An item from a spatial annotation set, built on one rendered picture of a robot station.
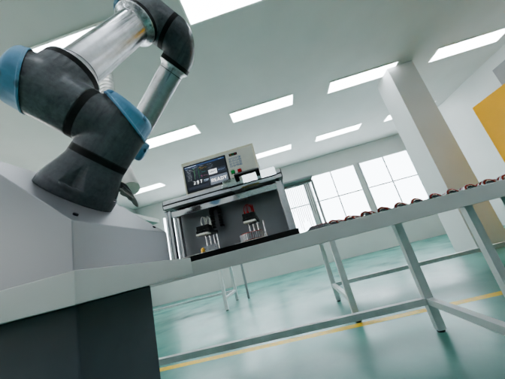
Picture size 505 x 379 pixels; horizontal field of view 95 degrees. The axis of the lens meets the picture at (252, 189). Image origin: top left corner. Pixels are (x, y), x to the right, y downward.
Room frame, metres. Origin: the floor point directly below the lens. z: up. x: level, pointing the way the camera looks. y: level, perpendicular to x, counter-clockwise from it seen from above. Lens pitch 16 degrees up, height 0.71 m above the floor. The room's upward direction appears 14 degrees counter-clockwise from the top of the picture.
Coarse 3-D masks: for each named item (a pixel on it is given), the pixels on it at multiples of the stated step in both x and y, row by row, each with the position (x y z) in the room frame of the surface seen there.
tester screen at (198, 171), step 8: (216, 160) 1.22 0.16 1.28; (224, 160) 1.22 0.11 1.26; (184, 168) 1.24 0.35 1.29; (192, 168) 1.23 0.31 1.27; (200, 168) 1.23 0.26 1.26; (208, 168) 1.23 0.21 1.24; (192, 176) 1.24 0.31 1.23; (200, 176) 1.23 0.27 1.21; (208, 176) 1.23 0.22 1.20; (192, 184) 1.24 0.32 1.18; (200, 184) 1.23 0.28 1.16
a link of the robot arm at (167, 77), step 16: (176, 32) 0.53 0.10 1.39; (176, 48) 0.55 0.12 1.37; (192, 48) 0.58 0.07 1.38; (176, 64) 0.58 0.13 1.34; (192, 64) 0.63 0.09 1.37; (160, 80) 0.61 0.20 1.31; (176, 80) 0.63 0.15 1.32; (144, 96) 0.63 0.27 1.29; (160, 96) 0.63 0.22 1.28; (144, 112) 0.65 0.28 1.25; (160, 112) 0.68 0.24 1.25; (144, 144) 0.73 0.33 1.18
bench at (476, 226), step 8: (464, 208) 1.64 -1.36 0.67; (472, 208) 1.63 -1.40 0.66; (464, 216) 1.67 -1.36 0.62; (472, 216) 1.63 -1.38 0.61; (472, 224) 1.64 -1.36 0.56; (480, 224) 1.63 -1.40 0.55; (472, 232) 1.68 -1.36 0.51; (480, 232) 1.63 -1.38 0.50; (480, 240) 1.64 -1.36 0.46; (488, 240) 1.63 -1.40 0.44; (480, 248) 1.68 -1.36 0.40; (488, 248) 1.63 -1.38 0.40; (488, 256) 1.65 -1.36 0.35; (496, 256) 1.63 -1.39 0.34; (488, 264) 1.68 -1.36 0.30; (496, 264) 1.63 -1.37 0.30; (496, 272) 1.65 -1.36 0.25; (504, 272) 1.63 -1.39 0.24; (496, 280) 1.68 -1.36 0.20; (504, 280) 1.63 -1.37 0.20; (504, 288) 1.65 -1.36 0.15; (504, 296) 1.68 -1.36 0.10
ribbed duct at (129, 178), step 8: (112, 72) 2.17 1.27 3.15; (104, 80) 2.07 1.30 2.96; (112, 80) 2.14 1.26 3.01; (104, 88) 2.07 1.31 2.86; (112, 88) 2.12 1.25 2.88; (128, 168) 2.00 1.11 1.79; (128, 176) 1.95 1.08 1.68; (128, 184) 1.92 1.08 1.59; (136, 184) 1.97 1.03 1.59; (136, 192) 2.03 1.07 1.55
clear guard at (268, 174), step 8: (272, 168) 0.96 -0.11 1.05; (240, 176) 0.98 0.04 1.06; (248, 176) 0.96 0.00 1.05; (256, 176) 0.94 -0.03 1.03; (264, 176) 0.93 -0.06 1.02; (272, 176) 1.09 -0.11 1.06; (224, 184) 0.96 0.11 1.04; (232, 184) 0.94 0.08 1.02; (240, 184) 0.93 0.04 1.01; (248, 184) 1.13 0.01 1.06; (256, 184) 1.16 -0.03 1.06; (264, 184) 1.20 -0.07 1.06; (240, 192) 1.23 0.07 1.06
